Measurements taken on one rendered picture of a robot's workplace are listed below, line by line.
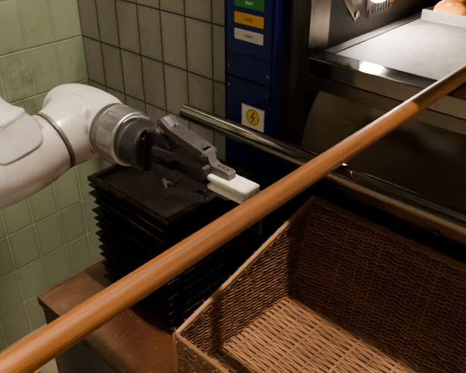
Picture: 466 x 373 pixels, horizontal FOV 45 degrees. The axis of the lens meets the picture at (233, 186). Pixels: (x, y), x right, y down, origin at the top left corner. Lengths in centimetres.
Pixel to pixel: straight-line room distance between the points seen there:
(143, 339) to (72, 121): 66
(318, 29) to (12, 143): 73
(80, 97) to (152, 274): 42
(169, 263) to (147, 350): 78
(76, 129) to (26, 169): 10
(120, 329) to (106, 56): 88
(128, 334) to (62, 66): 94
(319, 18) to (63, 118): 64
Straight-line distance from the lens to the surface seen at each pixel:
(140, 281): 59
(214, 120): 99
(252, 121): 142
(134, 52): 176
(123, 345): 139
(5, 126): 87
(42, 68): 191
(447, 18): 164
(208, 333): 128
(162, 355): 136
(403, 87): 119
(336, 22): 137
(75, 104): 92
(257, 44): 134
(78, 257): 227
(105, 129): 88
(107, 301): 58
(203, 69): 154
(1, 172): 86
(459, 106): 115
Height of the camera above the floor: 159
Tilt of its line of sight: 31 degrees down
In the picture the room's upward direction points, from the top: straight up
